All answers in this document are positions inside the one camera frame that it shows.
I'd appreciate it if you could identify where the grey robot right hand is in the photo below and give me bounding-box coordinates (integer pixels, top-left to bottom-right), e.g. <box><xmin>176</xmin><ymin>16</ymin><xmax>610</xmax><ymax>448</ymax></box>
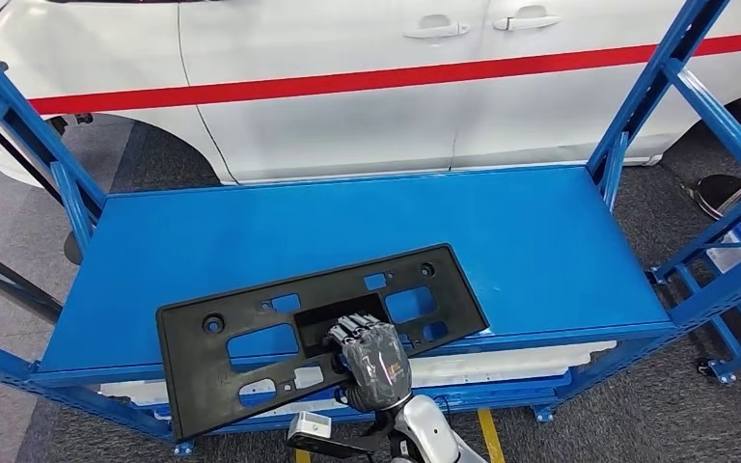
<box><xmin>325</xmin><ymin>313</ymin><xmax>413</xmax><ymax>415</ymax></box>

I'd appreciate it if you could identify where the black plastic plate bracket part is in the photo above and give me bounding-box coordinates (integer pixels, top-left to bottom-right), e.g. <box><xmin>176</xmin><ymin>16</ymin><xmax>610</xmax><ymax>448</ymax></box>
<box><xmin>155</xmin><ymin>243</ymin><xmax>491</xmax><ymax>442</ymax></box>

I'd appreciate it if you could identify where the white flat panel part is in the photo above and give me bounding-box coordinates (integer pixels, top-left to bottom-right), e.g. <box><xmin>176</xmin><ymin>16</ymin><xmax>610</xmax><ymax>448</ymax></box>
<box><xmin>98</xmin><ymin>340</ymin><xmax>619</xmax><ymax>423</ymax></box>

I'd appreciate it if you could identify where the blue metal shelf rack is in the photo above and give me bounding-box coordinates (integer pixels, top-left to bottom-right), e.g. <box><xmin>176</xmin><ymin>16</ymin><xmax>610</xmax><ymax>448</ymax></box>
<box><xmin>0</xmin><ymin>0</ymin><xmax>741</xmax><ymax>458</ymax></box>
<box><xmin>673</xmin><ymin>198</ymin><xmax>741</xmax><ymax>386</ymax></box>

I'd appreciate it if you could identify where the white car with red stripe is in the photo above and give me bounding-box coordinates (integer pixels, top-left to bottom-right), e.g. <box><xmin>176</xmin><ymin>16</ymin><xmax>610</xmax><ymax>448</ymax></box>
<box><xmin>0</xmin><ymin>0</ymin><xmax>741</xmax><ymax>190</ymax></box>

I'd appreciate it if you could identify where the black metal bar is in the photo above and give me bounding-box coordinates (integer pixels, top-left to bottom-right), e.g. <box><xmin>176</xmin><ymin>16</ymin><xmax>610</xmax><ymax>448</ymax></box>
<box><xmin>0</xmin><ymin>239</ymin><xmax>64</xmax><ymax>322</ymax></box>

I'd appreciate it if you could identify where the black round stand base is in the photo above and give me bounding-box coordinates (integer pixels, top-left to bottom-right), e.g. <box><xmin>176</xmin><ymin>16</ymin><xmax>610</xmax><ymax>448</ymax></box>
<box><xmin>690</xmin><ymin>174</ymin><xmax>741</xmax><ymax>222</ymax></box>

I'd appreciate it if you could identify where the black right wrist camera bracket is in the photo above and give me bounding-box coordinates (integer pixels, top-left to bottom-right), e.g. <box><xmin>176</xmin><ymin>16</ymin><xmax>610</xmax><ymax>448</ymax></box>
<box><xmin>287</xmin><ymin>415</ymin><xmax>403</xmax><ymax>461</ymax></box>

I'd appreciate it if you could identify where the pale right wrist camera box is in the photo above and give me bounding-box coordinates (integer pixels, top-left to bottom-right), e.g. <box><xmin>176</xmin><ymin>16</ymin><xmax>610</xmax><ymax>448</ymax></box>
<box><xmin>286</xmin><ymin>410</ymin><xmax>334</xmax><ymax>449</ymax></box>

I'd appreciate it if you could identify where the white car door handle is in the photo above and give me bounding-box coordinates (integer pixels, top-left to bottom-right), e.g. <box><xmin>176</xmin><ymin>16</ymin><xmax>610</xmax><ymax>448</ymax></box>
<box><xmin>493</xmin><ymin>5</ymin><xmax>562</xmax><ymax>32</ymax></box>
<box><xmin>403</xmin><ymin>14</ymin><xmax>472</xmax><ymax>41</ymax></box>

